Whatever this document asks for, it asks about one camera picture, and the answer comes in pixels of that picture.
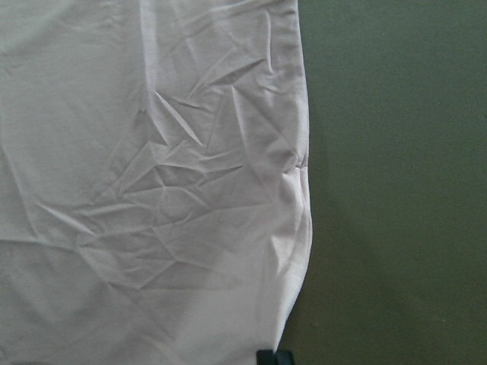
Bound pink printed t-shirt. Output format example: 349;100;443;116
1;1;312;364

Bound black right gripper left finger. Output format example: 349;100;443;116
256;350;274;365

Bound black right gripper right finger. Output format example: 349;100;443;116
275;350;294;365

